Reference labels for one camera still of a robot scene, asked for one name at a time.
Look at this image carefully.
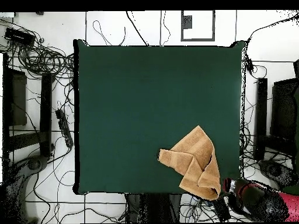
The orange terry towel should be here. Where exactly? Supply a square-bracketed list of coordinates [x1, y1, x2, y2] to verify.
[158, 125, 221, 201]

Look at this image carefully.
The dark flat panel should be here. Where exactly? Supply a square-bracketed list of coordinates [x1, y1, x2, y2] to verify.
[2, 66, 28, 127]
[270, 78, 299, 141]

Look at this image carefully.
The black power strip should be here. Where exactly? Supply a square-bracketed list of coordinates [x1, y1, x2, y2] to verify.
[211, 197, 231, 222]
[55, 108, 74, 148]

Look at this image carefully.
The dark grey stand foot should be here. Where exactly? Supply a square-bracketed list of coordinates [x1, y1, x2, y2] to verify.
[26, 155, 49, 172]
[258, 159, 298, 188]

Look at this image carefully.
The dark green table cloth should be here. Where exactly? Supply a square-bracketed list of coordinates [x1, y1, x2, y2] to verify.
[72, 38, 246, 197]

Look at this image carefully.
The small dark grey plate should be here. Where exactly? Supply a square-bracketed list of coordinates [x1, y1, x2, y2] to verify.
[182, 15, 193, 29]

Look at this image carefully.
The black rectangular device box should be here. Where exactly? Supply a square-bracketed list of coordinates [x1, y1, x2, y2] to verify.
[4, 27, 36, 47]

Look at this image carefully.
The black upright stand post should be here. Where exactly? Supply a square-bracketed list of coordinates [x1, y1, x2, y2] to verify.
[39, 72, 53, 158]
[253, 78, 269, 161]

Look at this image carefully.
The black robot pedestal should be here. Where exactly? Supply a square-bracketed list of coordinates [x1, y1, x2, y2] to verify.
[124, 193, 182, 223]

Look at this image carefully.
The grey square floor frame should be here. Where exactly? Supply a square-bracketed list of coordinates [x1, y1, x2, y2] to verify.
[180, 10, 216, 42]

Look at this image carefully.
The long black cable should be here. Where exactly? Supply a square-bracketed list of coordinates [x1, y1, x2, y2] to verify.
[246, 12, 299, 46]

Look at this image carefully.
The thick black cable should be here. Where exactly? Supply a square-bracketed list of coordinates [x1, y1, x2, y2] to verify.
[126, 10, 151, 47]

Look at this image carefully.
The thin black looped cable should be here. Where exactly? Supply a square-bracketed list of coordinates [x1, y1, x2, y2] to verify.
[92, 20, 127, 47]

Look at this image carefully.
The black cable tangle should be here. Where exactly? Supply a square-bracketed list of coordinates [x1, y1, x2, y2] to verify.
[0, 18, 75, 81]

